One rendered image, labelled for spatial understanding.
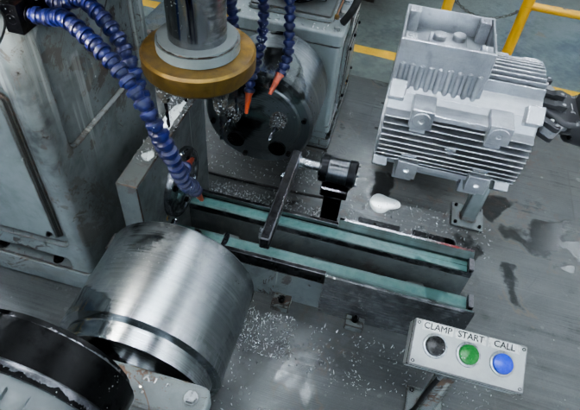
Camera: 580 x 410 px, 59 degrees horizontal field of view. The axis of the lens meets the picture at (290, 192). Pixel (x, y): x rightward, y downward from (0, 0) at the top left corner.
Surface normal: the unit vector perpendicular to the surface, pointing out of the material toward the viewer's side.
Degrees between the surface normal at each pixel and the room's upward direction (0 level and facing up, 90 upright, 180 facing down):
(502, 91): 88
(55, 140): 90
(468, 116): 1
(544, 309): 0
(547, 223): 0
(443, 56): 89
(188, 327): 36
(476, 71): 89
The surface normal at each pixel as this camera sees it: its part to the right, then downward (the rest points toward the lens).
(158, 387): 0.07, -0.68
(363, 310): -0.26, 0.70
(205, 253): 0.52, -0.49
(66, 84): 0.97, 0.23
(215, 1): 0.76, 0.51
